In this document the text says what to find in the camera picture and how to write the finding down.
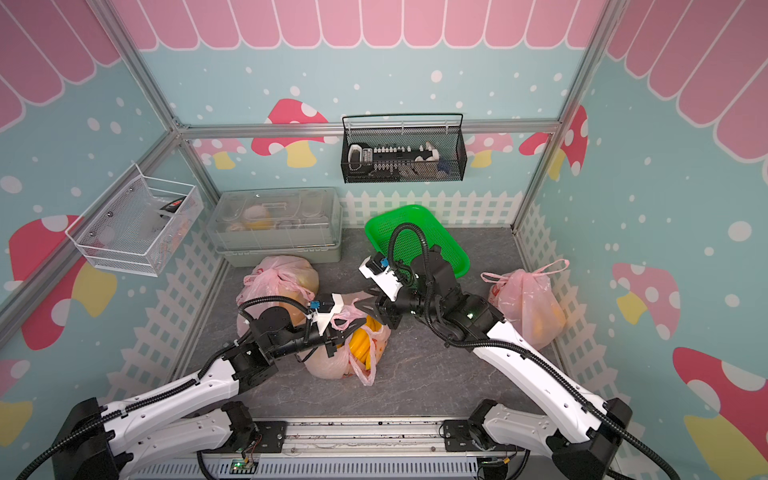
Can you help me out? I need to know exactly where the pink plastic bag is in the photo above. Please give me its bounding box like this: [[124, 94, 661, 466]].
[[236, 256, 319, 336], [481, 259, 570, 350]]

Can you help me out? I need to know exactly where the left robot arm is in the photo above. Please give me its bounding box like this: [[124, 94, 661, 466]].
[[18, 294, 367, 479]]

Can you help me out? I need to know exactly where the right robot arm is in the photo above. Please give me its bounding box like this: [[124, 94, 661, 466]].
[[359, 223, 679, 479]]

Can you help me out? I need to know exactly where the pink plastic bags pile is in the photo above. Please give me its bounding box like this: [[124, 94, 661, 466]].
[[303, 291, 391, 387]]

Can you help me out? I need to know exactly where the green plastic basket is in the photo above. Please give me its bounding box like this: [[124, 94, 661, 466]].
[[364, 203, 471, 280]]

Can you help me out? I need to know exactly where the clear plastic storage box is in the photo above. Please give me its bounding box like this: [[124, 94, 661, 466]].
[[206, 188, 343, 267]]

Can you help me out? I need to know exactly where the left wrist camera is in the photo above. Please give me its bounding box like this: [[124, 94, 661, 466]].
[[309, 293, 345, 335]]

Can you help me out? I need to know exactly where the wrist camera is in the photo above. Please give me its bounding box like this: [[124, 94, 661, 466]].
[[359, 252, 403, 302], [309, 293, 345, 335]]

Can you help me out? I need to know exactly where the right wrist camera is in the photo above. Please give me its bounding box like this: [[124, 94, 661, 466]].
[[359, 252, 403, 302]]

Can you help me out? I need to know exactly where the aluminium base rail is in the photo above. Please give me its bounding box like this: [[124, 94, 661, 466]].
[[143, 415, 529, 480]]

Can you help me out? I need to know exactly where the white wire mesh basket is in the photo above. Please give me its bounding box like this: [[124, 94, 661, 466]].
[[65, 165, 204, 277]]

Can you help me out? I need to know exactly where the black wire mesh basket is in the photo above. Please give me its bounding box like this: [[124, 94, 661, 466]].
[[340, 113, 467, 184]]

